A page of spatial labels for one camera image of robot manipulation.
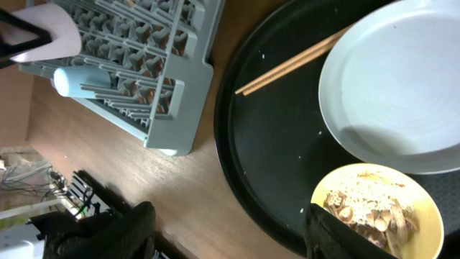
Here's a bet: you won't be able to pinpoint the yellow bowl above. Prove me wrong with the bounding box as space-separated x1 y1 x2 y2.
311 163 444 258

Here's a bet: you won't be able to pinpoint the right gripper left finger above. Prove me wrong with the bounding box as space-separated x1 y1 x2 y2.
30 201 155 259

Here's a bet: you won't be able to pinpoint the pink plastic cup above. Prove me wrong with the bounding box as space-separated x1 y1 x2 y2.
1 4 82 63

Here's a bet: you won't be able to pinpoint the wooden chopstick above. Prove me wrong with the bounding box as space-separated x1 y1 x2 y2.
241 34 342 97
234 24 355 95

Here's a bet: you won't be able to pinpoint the blue plastic cup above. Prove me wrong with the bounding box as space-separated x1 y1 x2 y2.
53 65 111 99

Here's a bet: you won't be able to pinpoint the grey plastic dishwasher rack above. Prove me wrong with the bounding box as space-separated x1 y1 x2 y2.
20 0 225 156

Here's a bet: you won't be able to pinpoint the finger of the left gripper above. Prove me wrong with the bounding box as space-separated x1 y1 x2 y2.
1 9 52 69

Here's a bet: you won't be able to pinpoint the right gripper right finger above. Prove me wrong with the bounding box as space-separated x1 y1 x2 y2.
304 204 394 259

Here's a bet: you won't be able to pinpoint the grey ceramic plate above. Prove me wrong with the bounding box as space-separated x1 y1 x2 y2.
318 0 459 174

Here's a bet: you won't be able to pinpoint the food scraps with rice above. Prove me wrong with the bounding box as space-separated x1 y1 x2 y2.
323 171 419 258

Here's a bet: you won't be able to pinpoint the round black serving tray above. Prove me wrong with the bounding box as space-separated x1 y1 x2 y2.
214 1 459 258

